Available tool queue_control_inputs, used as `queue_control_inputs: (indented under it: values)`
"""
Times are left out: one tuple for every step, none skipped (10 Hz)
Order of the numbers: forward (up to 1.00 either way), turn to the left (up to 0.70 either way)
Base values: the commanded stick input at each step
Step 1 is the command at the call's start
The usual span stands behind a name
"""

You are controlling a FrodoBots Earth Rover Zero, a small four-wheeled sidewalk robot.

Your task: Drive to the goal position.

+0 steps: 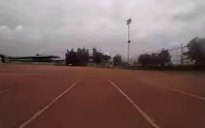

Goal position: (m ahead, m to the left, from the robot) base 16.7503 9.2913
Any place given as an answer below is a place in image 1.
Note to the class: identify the floodlight mast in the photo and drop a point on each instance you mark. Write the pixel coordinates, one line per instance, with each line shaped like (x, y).
(128, 40)

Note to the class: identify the low long building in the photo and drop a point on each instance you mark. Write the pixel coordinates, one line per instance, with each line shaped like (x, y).
(35, 59)

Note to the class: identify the low row of trees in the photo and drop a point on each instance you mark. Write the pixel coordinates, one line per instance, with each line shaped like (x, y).
(155, 59)

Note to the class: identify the clump of dark trees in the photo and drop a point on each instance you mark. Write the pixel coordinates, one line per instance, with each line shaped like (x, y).
(77, 57)

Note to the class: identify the small dark tree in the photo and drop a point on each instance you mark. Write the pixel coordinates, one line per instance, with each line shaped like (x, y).
(117, 60)

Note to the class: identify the tall dark tree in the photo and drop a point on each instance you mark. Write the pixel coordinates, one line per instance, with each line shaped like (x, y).
(200, 51)

